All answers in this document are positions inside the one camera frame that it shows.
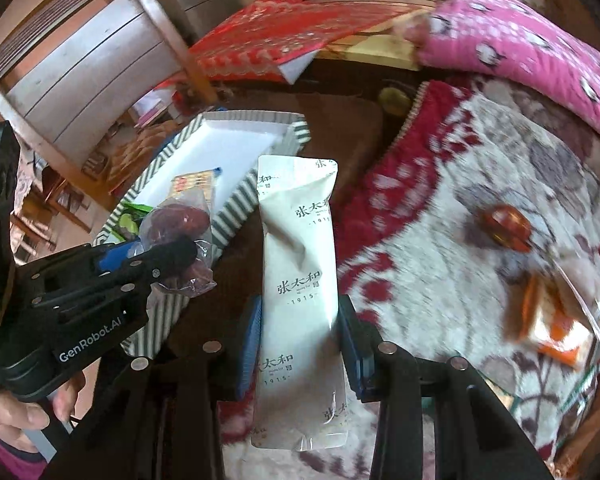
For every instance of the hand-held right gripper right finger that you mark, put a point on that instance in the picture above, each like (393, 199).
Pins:
(352, 350)

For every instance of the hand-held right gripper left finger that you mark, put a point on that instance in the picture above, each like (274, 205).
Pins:
(250, 345)

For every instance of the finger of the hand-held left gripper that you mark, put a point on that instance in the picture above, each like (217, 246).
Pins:
(172, 255)
(115, 256)

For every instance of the red dates clear packet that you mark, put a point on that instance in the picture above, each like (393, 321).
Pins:
(180, 220)

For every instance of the green fruit snack packet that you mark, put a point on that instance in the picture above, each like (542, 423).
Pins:
(130, 222)

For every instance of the cracker packet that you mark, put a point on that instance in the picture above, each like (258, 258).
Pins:
(195, 185)

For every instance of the long white snack packet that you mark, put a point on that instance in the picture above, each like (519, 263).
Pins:
(300, 270)

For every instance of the striped white paper tray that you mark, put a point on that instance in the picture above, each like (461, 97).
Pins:
(230, 145)

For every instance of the person's left forearm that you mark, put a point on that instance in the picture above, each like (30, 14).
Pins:
(5, 460)

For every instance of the person's left hand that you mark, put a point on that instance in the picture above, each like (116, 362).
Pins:
(25, 417)

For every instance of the white red floral fleece blanket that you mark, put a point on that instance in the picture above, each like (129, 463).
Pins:
(430, 270)

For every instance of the red wrapped candy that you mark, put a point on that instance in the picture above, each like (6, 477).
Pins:
(505, 225)

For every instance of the orange snack packet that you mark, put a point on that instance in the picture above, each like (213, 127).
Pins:
(555, 332)

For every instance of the brown wooden table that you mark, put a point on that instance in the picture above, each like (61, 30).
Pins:
(355, 130)

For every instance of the clear plastic snack packet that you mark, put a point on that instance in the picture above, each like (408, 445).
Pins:
(587, 310)

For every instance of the wooden chair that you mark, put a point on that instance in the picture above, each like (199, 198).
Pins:
(155, 15)

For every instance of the red patterned gift box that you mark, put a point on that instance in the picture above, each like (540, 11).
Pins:
(280, 30)

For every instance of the small olive green object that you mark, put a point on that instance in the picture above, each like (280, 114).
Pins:
(392, 99)

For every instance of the pink printed cushion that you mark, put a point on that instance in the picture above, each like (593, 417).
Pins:
(510, 35)

